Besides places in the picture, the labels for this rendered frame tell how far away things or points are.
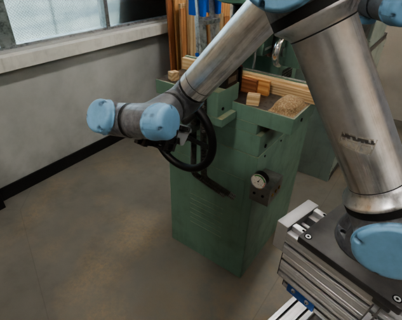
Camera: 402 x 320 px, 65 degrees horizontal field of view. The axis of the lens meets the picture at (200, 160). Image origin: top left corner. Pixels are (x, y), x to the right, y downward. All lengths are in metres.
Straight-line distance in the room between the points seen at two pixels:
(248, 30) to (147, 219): 1.50
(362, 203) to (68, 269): 1.51
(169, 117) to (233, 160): 0.64
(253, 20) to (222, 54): 0.09
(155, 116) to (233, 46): 0.20
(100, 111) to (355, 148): 0.49
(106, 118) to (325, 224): 0.54
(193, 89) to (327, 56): 0.34
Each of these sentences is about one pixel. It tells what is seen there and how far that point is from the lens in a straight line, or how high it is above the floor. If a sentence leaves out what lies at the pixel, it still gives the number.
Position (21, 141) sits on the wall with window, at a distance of 2.25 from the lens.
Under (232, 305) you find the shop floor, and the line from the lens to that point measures 1.58.
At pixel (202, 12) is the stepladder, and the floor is 1.04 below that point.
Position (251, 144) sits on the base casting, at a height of 0.76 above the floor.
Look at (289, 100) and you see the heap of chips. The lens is 1.10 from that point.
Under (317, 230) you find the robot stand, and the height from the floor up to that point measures 0.82.
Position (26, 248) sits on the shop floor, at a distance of 1.97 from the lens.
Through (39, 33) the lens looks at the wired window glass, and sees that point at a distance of 2.26.
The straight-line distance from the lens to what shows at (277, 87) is 1.22.
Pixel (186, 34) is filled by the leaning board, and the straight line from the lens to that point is 2.66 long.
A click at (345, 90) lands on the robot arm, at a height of 1.20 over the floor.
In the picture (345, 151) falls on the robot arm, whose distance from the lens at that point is 0.48.
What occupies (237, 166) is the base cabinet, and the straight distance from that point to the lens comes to 1.24.
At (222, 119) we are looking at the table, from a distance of 1.07.
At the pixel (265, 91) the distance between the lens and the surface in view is 1.20.
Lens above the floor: 1.34
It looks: 34 degrees down
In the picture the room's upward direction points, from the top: 2 degrees clockwise
